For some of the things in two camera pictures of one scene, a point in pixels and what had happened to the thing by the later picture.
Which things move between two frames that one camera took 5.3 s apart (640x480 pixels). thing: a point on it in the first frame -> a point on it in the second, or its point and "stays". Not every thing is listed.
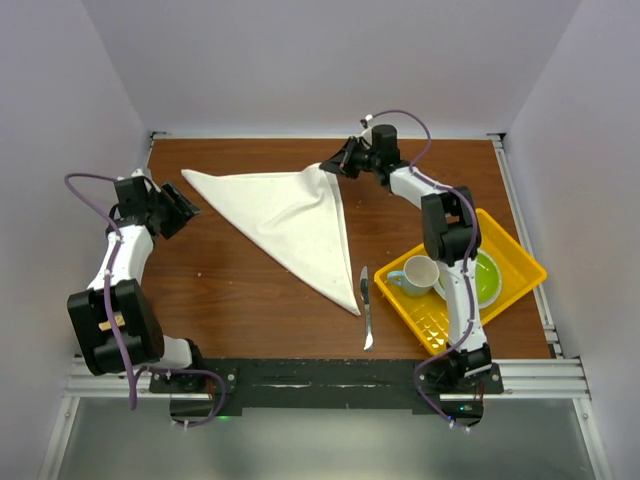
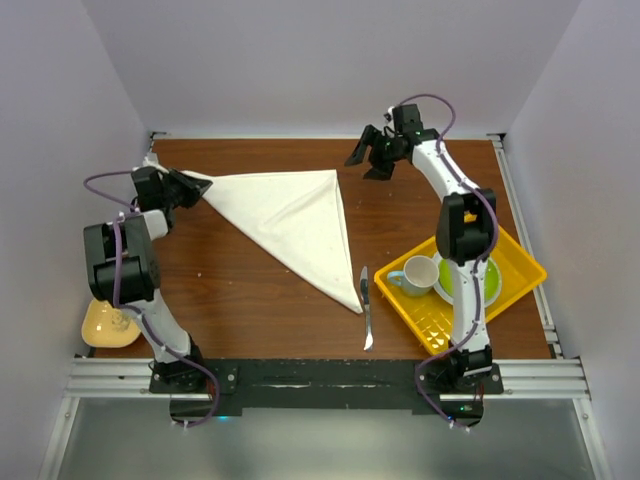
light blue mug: [418, 278] stays
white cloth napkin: [296, 217] stays
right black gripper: [341, 161] -> [379, 171]
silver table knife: [364, 293] stays
